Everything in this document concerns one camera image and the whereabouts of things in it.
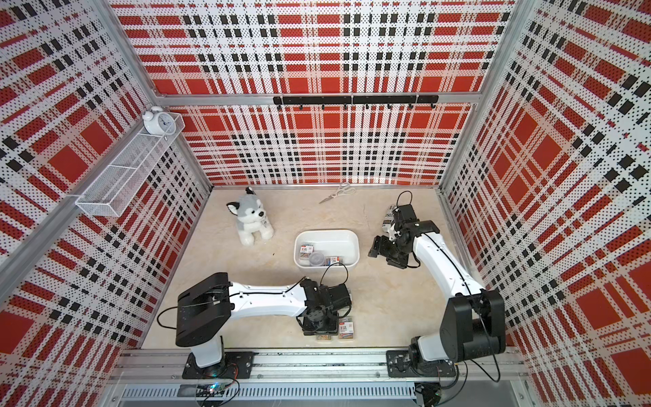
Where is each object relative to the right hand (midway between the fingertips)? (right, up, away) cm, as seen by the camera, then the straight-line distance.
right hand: (382, 256), depth 82 cm
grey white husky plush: (-46, +12, +8) cm, 49 cm away
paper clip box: (-27, 0, +13) cm, 30 cm away
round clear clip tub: (-23, -3, +11) cm, 26 cm away
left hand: (-17, -23, -3) cm, 29 cm away
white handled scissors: (-13, +26, +39) cm, 48 cm away
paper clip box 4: (-19, -25, -4) cm, 31 cm away
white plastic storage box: (-20, -1, +18) cm, 27 cm away
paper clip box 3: (-12, -22, -4) cm, 25 cm away
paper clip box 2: (-18, -4, +11) cm, 21 cm away
